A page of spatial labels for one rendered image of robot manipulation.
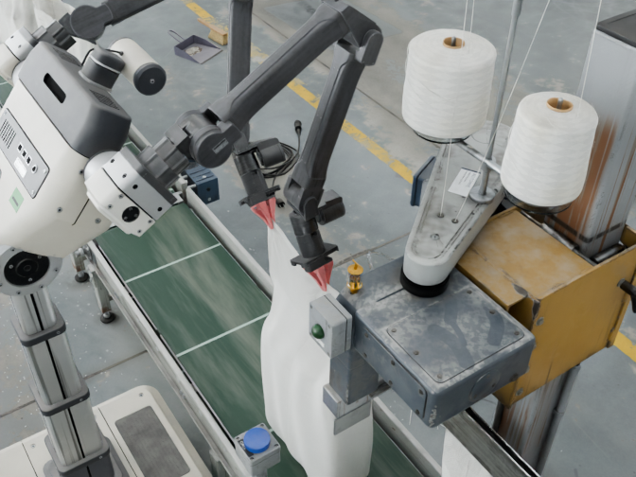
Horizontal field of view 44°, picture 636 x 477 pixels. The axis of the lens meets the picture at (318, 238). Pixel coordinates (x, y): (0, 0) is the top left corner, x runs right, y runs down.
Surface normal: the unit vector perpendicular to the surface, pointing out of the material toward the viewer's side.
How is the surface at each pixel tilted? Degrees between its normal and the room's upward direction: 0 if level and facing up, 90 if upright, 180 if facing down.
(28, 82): 50
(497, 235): 0
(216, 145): 89
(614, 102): 90
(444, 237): 0
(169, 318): 0
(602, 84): 90
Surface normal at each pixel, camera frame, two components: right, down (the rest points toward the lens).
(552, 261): 0.01, -0.76
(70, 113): -0.63, -0.22
